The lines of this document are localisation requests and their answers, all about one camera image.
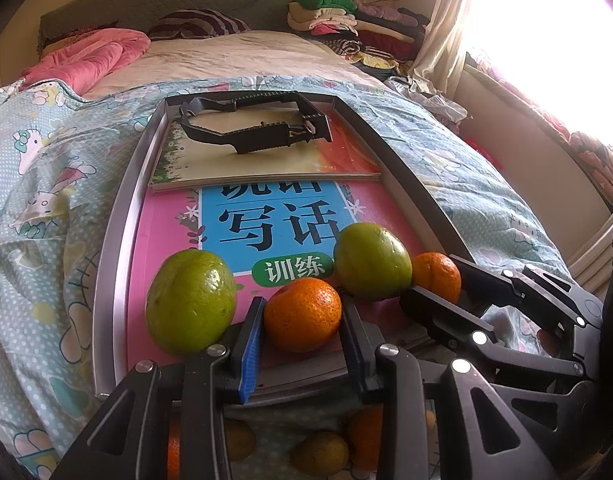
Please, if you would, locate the large orange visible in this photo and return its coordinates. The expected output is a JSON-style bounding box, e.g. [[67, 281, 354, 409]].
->
[[345, 404, 437, 472]]

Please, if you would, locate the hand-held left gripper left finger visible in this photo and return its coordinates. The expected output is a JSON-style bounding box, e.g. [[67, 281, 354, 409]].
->
[[51, 296, 267, 480]]

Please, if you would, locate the beige window ledge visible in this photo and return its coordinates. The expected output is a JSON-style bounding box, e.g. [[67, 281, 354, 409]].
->
[[459, 65, 613, 211]]

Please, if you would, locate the pile of folded clothes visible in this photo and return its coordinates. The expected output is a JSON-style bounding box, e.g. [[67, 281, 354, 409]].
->
[[286, 0, 432, 78]]

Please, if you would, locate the cartoon cat printed blanket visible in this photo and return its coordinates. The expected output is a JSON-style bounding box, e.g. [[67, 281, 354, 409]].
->
[[0, 75, 587, 480]]

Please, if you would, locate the cream curtain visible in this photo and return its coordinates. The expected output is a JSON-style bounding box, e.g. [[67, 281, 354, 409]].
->
[[411, 0, 479, 101]]

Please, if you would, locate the striped pillow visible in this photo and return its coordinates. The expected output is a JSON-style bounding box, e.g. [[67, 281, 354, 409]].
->
[[147, 8, 250, 41]]

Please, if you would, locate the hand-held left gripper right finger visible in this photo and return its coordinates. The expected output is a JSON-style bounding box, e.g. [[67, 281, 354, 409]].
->
[[339, 302, 559, 480]]

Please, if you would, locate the red floral cloth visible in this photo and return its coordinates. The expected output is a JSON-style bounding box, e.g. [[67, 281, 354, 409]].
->
[[466, 50, 613, 181]]

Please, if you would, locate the white plastic bag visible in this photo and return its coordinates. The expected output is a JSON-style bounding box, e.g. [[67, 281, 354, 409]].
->
[[386, 77, 469, 126]]

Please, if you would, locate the small brown kiwi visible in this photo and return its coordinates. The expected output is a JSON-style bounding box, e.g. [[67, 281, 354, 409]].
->
[[291, 431, 350, 478], [225, 417, 257, 461]]

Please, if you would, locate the pink quilt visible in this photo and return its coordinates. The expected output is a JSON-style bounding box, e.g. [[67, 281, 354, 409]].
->
[[19, 28, 151, 96]]

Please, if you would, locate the beige bed sheet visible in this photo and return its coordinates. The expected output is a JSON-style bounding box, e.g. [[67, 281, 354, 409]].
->
[[81, 30, 387, 101]]

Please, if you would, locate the silver rectangular tray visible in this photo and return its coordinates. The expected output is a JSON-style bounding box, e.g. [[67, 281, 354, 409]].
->
[[91, 91, 479, 398]]

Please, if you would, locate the green citrus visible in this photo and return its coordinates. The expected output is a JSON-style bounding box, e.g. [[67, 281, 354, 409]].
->
[[145, 250, 238, 358], [333, 222, 413, 302]]

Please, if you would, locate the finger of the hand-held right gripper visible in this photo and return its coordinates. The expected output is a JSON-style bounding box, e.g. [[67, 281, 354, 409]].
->
[[399, 286, 588, 377], [449, 255, 603, 332]]

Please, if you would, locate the green-bordered book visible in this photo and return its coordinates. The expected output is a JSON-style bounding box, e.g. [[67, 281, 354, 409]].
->
[[147, 105, 383, 193]]

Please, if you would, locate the pink and blue book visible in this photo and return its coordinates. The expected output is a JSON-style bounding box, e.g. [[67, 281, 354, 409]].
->
[[126, 180, 427, 386]]

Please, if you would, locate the black plastic frame part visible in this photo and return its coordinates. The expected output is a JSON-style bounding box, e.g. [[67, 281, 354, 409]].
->
[[175, 91, 334, 156]]

